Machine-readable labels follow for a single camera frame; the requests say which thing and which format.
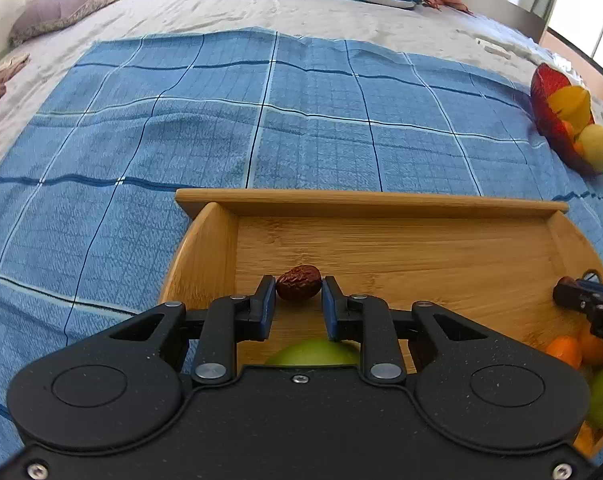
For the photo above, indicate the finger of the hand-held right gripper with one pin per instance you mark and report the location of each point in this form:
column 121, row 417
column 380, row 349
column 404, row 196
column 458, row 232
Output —
column 571, row 295
column 601, row 286

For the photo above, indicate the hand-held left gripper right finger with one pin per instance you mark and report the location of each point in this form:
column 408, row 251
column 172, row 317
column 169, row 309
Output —
column 331, row 310

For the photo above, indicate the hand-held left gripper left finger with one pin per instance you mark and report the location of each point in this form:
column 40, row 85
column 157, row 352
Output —
column 265, row 310

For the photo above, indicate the small tangerine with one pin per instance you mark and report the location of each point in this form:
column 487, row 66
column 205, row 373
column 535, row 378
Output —
column 564, row 352
column 595, row 354

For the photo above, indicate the dried red date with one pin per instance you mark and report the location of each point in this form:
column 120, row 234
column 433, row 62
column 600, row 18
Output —
column 299, row 282

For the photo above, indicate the wooden tray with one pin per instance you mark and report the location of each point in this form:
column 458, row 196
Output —
column 431, row 260

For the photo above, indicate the tiny orange kumquat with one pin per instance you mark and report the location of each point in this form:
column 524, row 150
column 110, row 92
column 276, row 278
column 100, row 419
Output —
column 569, row 129
column 579, row 148

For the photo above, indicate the yellow starfruit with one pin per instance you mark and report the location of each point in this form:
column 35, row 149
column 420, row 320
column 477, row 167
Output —
column 571, row 105

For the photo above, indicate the red glass bowl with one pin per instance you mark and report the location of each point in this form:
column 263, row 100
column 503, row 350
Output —
column 546, row 110

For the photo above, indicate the blue checked cloth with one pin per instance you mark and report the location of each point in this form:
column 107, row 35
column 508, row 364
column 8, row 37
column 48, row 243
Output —
column 181, row 135

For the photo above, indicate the pinkish brown garment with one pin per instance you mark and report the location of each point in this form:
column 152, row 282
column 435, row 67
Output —
column 1, row 80

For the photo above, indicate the purple floral pillow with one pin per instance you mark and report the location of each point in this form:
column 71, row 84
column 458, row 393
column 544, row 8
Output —
column 71, row 5

